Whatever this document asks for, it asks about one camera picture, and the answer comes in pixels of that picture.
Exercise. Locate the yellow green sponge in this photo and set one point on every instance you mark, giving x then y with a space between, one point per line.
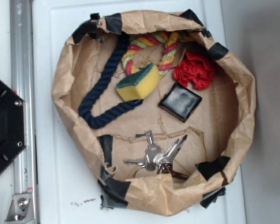
140 84

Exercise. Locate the metal corner bracket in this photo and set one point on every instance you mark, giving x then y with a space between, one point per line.
21 209

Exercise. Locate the white tray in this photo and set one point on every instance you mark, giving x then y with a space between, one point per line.
68 191

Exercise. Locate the brown paper bag bin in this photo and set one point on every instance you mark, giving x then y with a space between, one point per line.
107 130

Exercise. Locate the multicolour twisted rope toy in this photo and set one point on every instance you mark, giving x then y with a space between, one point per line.
171 41

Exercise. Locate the aluminium extrusion rail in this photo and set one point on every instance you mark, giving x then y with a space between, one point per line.
22 76

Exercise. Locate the crumpled red cloth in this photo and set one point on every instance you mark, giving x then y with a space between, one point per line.
197 69

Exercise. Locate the black square block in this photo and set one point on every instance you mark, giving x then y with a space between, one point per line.
180 102

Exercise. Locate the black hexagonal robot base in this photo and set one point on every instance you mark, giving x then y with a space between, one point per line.
12 132

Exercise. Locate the silver key bunch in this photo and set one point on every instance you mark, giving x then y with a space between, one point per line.
155 159

